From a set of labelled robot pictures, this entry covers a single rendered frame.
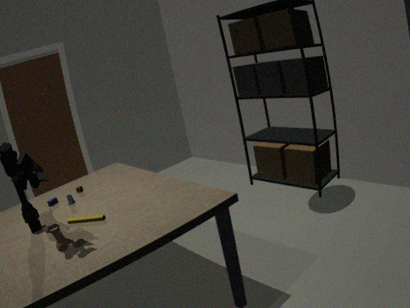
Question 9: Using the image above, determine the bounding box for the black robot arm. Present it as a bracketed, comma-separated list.
[0, 143, 42, 233]

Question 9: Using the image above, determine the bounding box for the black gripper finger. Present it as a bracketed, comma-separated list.
[33, 171, 49, 186]
[24, 157, 44, 173]

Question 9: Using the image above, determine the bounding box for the yellow bar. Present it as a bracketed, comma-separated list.
[67, 214, 105, 224]

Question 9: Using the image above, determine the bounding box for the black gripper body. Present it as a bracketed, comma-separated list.
[12, 152, 40, 189]

